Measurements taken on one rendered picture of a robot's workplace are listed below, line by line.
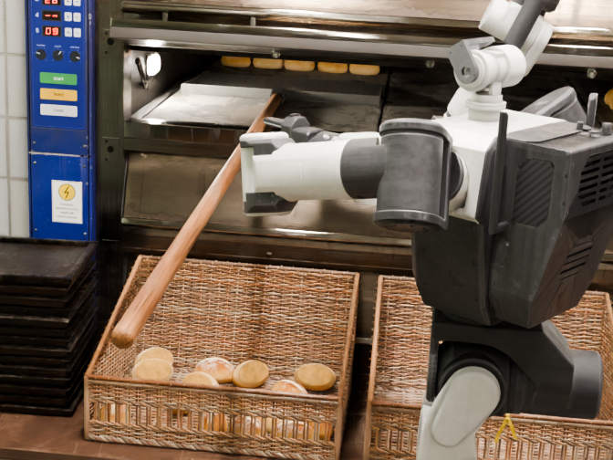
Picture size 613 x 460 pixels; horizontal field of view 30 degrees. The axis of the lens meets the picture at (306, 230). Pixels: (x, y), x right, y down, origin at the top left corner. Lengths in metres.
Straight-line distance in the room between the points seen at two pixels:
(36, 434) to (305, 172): 1.11
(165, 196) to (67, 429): 0.62
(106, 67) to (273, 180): 1.13
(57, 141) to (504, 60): 1.34
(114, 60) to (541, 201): 1.38
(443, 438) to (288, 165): 0.52
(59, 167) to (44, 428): 0.65
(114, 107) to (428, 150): 1.32
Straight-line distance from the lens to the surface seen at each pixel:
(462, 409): 1.87
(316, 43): 2.55
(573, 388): 1.91
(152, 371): 2.74
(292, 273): 2.79
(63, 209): 2.86
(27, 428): 2.61
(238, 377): 2.72
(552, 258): 1.71
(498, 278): 1.75
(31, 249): 2.76
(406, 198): 1.60
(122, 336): 1.45
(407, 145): 1.61
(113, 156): 2.83
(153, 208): 2.82
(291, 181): 1.71
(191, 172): 2.81
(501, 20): 2.10
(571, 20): 2.68
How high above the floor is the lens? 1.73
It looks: 16 degrees down
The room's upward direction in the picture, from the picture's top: 3 degrees clockwise
